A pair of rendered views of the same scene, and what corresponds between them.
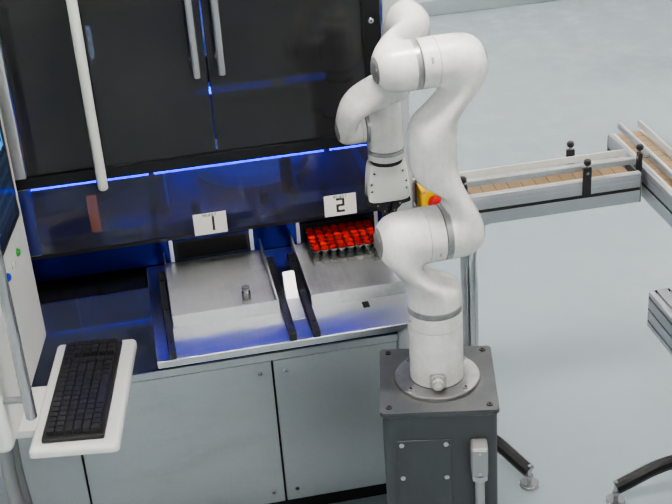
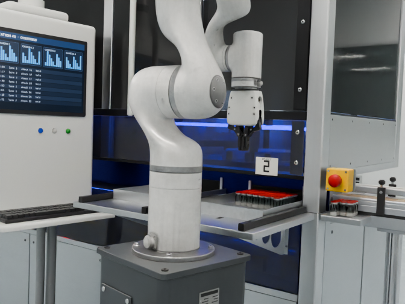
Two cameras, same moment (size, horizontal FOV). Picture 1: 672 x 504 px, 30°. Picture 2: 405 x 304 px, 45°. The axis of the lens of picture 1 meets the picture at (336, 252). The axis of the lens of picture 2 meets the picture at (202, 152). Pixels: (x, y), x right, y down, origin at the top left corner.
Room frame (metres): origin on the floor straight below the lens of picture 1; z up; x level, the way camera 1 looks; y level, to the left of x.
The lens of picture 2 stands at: (1.59, -1.02, 1.15)
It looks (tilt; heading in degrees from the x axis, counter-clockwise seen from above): 3 degrees down; 44
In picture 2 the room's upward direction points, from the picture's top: 2 degrees clockwise
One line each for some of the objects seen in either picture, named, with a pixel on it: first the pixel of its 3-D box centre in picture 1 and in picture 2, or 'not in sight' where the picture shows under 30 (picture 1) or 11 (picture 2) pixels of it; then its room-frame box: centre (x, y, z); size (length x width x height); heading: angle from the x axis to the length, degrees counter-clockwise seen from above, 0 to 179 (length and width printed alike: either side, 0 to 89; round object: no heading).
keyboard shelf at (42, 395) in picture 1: (69, 396); (44, 216); (2.48, 0.65, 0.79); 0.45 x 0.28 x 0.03; 1
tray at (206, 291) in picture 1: (219, 281); (171, 193); (2.80, 0.30, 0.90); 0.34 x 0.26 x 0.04; 9
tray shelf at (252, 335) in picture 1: (290, 293); (197, 209); (2.75, 0.12, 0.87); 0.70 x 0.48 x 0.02; 99
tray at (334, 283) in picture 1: (349, 261); (252, 204); (2.85, -0.03, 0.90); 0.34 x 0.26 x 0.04; 9
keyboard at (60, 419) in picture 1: (83, 386); (50, 211); (2.48, 0.62, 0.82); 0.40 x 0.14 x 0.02; 1
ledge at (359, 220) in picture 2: not in sight; (347, 217); (3.05, -0.27, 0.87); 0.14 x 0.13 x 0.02; 9
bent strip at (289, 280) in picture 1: (293, 294); not in sight; (2.68, 0.11, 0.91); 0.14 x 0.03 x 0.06; 9
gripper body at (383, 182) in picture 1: (387, 177); (244, 105); (2.67, -0.13, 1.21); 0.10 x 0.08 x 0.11; 99
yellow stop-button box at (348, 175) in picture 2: (431, 195); (340, 179); (3.00, -0.26, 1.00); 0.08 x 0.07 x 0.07; 9
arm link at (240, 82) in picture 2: (386, 152); (246, 84); (2.67, -0.13, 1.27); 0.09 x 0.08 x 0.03; 99
